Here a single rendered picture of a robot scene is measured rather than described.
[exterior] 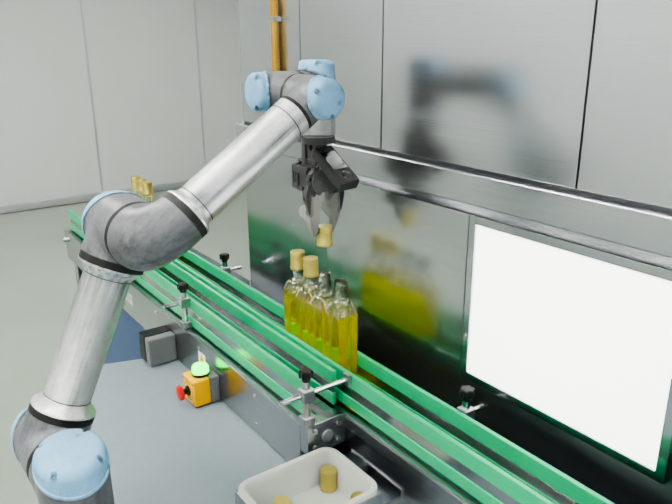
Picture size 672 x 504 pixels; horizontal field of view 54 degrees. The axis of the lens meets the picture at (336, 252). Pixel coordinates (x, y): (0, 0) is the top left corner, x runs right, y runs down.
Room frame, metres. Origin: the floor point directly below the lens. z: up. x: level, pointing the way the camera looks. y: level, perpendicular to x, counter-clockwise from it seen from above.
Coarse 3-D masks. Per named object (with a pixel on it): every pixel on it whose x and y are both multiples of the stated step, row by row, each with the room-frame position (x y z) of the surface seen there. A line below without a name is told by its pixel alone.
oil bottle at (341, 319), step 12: (348, 300) 1.35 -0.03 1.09; (336, 312) 1.31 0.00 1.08; (348, 312) 1.32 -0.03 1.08; (336, 324) 1.30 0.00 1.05; (348, 324) 1.31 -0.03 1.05; (336, 336) 1.30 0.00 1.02; (348, 336) 1.31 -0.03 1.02; (336, 348) 1.30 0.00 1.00; (348, 348) 1.31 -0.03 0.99; (336, 360) 1.30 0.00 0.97; (348, 360) 1.31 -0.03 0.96
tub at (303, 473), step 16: (320, 448) 1.16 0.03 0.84; (288, 464) 1.11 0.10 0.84; (304, 464) 1.13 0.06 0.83; (320, 464) 1.15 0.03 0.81; (336, 464) 1.14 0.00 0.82; (352, 464) 1.11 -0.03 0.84; (256, 480) 1.07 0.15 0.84; (272, 480) 1.08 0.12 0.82; (288, 480) 1.10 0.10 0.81; (304, 480) 1.12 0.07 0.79; (352, 480) 1.09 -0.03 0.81; (368, 480) 1.06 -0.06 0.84; (240, 496) 1.02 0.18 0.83; (256, 496) 1.06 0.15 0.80; (272, 496) 1.08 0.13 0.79; (288, 496) 1.10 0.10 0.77; (304, 496) 1.10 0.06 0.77; (320, 496) 1.10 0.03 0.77; (336, 496) 1.10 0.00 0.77; (368, 496) 1.02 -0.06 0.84
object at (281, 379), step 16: (80, 224) 2.50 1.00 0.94; (144, 272) 1.94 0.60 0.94; (160, 288) 1.85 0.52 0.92; (176, 288) 1.74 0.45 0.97; (192, 304) 1.65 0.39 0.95; (192, 320) 1.66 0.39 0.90; (208, 320) 1.58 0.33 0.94; (208, 336) 1.58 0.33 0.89; (224, 336) 1.51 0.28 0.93; (240, 336) 1.43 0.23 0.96; (240, 352) 1.44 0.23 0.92; (256, 352) 1.37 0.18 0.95; (256, 368) 1.38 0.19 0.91; (272, 368) 1.32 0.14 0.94; (288, 368) 1.27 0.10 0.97; (272, 384) 1.32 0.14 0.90; (288, 384) 1.27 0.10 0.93
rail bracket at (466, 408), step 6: (462, 390) 1.10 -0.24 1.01; (468, 390) 1.10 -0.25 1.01; (474, 390) 1.11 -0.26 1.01; (462, 396) 1.10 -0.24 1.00; (468, 396) 1.10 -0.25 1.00; (462, 402) 1.11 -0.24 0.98; (468, 402) 1.10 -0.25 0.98; (462, 408) 1.10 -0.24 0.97; (468, 408) 1.10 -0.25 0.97; (474, 408) 1.10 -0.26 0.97; (480, 408) 1.12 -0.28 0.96; (468, 414) 1.09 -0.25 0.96; (474, 414) 1.10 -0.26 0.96
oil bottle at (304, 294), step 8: (304, 288) 1.42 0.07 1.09; (312, 288) 1.42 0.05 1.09; (296, 296) 1.43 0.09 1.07; (304, 296) 1.40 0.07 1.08; (296, 304) 1.43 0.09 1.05; (304, 304) 1.40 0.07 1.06; (296, 312) 1.43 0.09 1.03; (304, 312) 1.40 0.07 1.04; (296, 320) 1.43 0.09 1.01; (304, 320) 1.40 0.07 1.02; (296, 328) 1.43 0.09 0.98; (304, 328) 1.40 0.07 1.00; (304, 336) 1.40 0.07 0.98
